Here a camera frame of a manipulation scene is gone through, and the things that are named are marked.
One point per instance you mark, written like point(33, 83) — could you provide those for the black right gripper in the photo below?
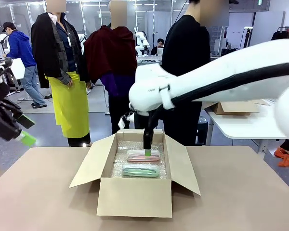
point(144, 120)

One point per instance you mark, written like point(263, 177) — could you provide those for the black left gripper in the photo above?
point(2, 115)

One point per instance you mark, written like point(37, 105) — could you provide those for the pink glasses case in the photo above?
point(137, 156)

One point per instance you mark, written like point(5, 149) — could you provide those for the mint green glasses case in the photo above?
point(139, 170)

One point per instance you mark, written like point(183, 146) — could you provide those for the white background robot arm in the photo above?
point(142, 41)
point(1, 38)

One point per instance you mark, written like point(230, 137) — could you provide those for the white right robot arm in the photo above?
point(207, 81)

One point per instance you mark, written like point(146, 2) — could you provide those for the open shipping cardboard box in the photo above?
point(233, 108)

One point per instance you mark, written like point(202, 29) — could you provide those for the seated person with glasses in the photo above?
point(157, 47)

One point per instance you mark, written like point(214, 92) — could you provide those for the clear bubble wrap sheet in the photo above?
point(137, 146)

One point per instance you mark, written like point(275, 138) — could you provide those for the mannequin black jacket yellow skirt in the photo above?
point(62, 96)

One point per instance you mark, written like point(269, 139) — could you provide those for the open brown cardboard box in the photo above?
point(135, 197)

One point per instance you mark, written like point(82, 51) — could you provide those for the person in blue hoodie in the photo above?
point(21, 53)

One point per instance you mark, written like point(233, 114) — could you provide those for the white side table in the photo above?
point(238, 125)

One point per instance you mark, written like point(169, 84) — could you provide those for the mannequin maroon shawl purple top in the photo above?
point(110, 55)

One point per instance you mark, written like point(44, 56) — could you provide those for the person in black top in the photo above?
point(183, 48)

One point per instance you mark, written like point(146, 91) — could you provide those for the black storage case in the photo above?
point(228, 51)

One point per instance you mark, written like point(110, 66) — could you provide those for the orange fabric bundle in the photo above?
point(287, 157)

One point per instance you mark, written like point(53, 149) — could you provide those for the black light stand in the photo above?
point(248, 36)

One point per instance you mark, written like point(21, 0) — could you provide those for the clothes rack with dark garments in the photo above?
point(284, 33)

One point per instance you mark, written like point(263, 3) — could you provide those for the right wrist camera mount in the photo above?
point(125, 121)

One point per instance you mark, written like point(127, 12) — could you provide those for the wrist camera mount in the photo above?
point(125, 121)
point(17, 68)

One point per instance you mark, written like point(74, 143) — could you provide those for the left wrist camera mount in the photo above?
point(17, 68)

